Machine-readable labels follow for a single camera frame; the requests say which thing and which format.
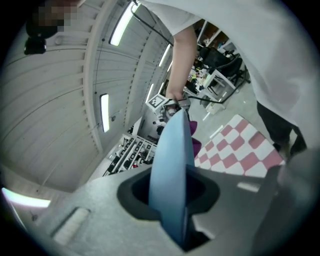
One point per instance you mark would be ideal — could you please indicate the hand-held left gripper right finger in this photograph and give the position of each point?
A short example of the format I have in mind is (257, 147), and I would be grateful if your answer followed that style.
(237, 212)

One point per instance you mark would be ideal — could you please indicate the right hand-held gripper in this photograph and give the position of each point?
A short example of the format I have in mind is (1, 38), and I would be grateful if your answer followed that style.
(157, 101)

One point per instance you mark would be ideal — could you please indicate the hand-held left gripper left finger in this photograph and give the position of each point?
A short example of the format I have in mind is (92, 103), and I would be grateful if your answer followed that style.
(100, 225)

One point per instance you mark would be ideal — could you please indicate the purple cloth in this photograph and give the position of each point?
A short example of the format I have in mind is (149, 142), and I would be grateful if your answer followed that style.
(193, 127)

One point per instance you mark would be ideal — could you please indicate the big blue plate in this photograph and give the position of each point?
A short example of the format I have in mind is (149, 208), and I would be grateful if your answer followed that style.
(172, 162)

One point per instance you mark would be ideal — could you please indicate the person's right forearm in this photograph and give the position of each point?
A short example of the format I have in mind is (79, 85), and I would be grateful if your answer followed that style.
(182, 62)

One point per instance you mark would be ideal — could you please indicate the ceiling light panel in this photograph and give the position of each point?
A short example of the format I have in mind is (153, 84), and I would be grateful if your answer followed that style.
(25, 198)
(165, 55)
(104, 112)
(150, 92)
(122, 27)

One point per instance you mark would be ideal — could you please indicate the white shelf unit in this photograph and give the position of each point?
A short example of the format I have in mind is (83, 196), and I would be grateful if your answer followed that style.
(125, 140)

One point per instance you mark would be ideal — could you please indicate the red white checkered tablecloth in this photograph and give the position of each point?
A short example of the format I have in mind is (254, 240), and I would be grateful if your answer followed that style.
(237, 150)

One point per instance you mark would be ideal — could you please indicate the white desk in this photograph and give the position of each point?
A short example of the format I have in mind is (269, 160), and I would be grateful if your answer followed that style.
(217, 76)

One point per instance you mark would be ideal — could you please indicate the black mesh office chair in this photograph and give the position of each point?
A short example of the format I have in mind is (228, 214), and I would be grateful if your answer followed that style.
(215, 58)

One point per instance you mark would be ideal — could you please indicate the white cubby shelf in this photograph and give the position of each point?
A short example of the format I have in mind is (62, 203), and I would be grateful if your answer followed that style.
(205, 30)

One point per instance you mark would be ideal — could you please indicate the person's black trousers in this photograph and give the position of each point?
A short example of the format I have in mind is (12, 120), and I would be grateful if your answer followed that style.
(277, 125)

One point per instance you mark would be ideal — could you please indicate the person's white shirt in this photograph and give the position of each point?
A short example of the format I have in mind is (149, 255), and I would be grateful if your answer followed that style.
(250, 37)

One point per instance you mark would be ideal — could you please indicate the person's head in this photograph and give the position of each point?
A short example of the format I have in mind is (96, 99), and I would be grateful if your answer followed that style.
(57, 17)

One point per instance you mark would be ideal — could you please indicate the black head camera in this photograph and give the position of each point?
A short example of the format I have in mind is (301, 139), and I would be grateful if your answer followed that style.
(35, 46)

